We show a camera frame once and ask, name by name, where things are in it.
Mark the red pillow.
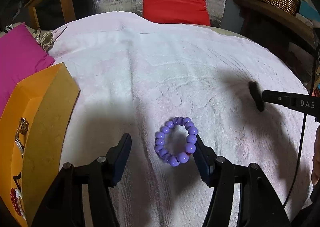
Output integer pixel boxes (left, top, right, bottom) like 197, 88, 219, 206
143, 0, 210, 26

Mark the red bead bracelet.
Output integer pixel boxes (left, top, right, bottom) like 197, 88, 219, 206
10, 187, 23, 217

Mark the black hair tie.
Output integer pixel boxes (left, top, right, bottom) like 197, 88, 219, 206
12, 171, 23, 190

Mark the silver metal watch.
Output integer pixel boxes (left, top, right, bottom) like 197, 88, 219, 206
15, 118, 29, 157

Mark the person right hand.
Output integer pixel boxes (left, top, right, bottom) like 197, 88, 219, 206
311, 126, 320, 186

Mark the orange cardboard box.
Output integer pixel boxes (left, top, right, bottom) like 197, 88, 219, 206
1, 63, 80, 226

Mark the patterned cloth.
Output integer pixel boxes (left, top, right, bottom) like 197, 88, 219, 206
32, 27, 66, 52

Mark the black cable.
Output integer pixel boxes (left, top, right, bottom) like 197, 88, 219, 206
282, 47, 320, 208

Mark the magenta pillow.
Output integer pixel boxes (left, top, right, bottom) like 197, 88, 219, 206
0, 24, 55, 112

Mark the purple bead bracelet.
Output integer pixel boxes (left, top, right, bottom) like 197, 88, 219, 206
154, 116, 199, 168

